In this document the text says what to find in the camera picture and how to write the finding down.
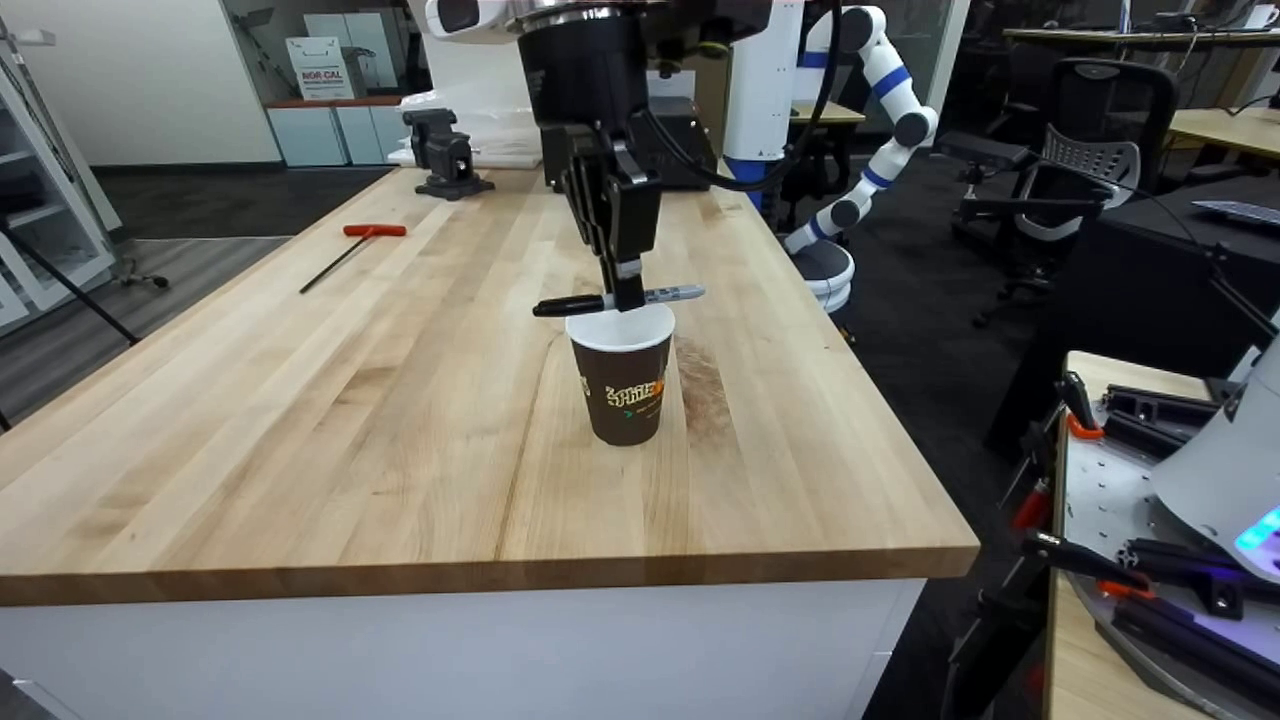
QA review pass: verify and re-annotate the black tripod leg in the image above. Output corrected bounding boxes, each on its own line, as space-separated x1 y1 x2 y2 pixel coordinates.
0 222 145 352

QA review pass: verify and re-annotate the grey marker pen black cap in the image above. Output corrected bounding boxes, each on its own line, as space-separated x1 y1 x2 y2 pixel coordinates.
532 281 706 321

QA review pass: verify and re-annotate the black bench vise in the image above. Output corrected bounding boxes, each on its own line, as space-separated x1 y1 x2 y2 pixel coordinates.
394 102 496 204

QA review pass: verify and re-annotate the white paper sign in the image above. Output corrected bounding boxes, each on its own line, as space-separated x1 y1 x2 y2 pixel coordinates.
282 33 357 102

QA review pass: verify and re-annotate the black mesh office chair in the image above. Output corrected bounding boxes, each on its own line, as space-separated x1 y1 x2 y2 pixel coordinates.
953 57 1185 332

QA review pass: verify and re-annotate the white low cabinet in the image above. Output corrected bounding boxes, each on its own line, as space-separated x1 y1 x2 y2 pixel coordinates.
265 96 410 172

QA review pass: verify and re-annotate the red handled hex key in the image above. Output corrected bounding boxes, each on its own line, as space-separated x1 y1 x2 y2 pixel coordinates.
297 220 410 295

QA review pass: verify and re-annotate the wooden side table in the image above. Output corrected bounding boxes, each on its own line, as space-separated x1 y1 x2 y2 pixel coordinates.
1044 347 1280 720

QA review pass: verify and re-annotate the brown paper coffee cup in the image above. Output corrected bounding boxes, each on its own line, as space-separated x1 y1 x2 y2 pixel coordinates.
560 299 681 447

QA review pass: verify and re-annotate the white shelf unit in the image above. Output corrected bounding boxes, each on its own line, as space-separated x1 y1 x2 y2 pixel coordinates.
0 25 124 334

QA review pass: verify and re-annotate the white workbench drawer cabinet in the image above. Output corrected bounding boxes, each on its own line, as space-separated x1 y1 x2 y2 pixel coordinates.
0 571 931 720

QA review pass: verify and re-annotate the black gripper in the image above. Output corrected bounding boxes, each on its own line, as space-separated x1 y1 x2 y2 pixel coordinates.
537 115 662 314

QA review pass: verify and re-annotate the black orange bar clamp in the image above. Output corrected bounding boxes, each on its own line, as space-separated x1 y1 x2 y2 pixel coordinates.
931 370 1111 720

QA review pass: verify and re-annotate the grey laptop device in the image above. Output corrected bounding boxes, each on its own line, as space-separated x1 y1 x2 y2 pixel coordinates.
1150 332 1280 591

